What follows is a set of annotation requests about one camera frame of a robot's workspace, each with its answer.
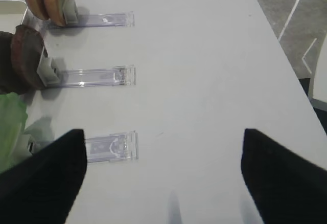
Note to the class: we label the white rectangular tray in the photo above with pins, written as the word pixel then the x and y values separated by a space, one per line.
pixel 12 14

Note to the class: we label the green lettuce leaf in rack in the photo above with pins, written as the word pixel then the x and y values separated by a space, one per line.
pixel 13 120

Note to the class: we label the clear rack rail bottom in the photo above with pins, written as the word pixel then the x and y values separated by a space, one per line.
pixel 112 147

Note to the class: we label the brown meat patty left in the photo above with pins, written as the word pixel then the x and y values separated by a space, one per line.
pixel 10 81

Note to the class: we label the clear rack rail middle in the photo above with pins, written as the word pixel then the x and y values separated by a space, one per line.
pixel 53 77

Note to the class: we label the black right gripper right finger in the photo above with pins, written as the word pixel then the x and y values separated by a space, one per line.
pixel 285 187

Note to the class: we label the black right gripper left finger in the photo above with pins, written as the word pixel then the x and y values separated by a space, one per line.
pixel 43 188

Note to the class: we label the clear rack rail top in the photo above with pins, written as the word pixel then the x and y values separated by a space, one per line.
pixel 77 20

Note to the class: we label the clear rack rail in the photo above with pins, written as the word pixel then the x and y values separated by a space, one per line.
pixel 53 77
pixel 77 20
pixel 112 147

